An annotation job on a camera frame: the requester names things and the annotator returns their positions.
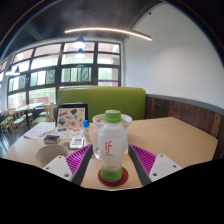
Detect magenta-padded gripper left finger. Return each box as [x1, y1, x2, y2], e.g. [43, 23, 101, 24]
[42, 143, 94, 186]

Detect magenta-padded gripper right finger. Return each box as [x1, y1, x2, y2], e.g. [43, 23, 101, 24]
[127, 143, 184, 187]

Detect clear bottle with green cap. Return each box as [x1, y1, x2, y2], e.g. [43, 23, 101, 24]
[97, 109, 129, 183]

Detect white paper cup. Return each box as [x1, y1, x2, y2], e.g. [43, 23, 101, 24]
[34, 143, 71, 169]

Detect small black box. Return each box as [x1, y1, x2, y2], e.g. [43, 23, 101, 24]
[43, 134, 62, 145]

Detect small white flat device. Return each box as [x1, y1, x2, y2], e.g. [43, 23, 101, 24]
[69, 136, 85, 150]

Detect white sticker-printed sheet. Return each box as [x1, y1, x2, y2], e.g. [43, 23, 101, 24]
[49, 127, 84, 138]

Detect white paper sheets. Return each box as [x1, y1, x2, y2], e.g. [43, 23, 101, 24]
[23, 121, 56, 141]

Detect flat round red coaster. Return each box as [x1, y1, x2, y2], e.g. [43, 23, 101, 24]
[97, 166, 129, 187]

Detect small blue-capped bottle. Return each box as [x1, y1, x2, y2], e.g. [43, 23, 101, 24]
[83, 119, 90, 136]

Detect wooden chairs with green seats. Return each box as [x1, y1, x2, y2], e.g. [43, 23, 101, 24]
[0, 101, 56, 134]

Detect black sticker-covered laptop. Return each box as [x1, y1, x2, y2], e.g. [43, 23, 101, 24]
[54, 103, 89, 130]

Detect white ceramic bowl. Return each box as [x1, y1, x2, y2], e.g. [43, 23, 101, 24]
[91, 113, 133, 130]

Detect wooden dining table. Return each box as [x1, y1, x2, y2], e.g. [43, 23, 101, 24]
[14, 102, 44, 129]

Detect green upholstered bench backrest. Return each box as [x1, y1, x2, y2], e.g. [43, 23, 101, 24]
[56, 86, 147, 122]

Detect large dark-framed window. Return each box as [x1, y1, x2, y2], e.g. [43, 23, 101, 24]
[0, 41, 123, 111]

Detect black pendant lamps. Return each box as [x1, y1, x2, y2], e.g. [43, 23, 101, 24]
[4, 35, 87, 77]

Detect long linear ceiling light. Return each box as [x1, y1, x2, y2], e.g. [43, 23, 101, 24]
[64, 27, 153, 42]

